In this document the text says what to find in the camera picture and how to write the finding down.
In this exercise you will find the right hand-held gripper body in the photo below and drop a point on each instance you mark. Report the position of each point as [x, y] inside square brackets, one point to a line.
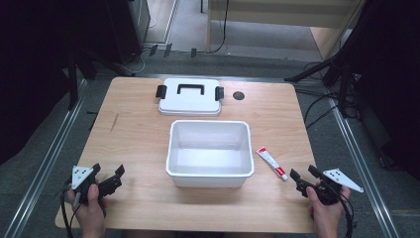
[330, 190]

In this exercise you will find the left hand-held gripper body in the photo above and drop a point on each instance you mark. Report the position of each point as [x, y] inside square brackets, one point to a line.
[81, 175]

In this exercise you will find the white and red ointment tube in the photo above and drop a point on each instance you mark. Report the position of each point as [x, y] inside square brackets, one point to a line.
[272, 163]

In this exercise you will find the white plastic storage box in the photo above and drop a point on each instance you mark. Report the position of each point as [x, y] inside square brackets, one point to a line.
[210, 155]

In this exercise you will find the person's right hand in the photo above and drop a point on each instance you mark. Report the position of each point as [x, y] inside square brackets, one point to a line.
[327, 214]

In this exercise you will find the person's left hand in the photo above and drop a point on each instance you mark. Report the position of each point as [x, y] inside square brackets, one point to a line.
[90, 211]

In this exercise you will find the black metal stand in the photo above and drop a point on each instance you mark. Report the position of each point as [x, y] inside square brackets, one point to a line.
[74, 79]

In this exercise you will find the black tripod stand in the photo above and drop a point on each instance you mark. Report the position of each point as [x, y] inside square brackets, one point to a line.
[333, 66]

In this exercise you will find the round black table grommet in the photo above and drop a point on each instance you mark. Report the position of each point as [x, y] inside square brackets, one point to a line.
[238, 95]

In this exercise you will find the dark curtain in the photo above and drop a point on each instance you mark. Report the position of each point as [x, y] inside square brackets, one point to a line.
[31, 66]
[396, 82]

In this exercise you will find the black cabinet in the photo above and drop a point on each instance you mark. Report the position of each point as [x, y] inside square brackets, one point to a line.
[127, 29]

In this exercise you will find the light wooden bench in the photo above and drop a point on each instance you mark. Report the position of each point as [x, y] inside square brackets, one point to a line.
[280, 13]

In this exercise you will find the metal floor rail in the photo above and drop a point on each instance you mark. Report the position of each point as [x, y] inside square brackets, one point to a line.
[46, 162]
[363, 168]

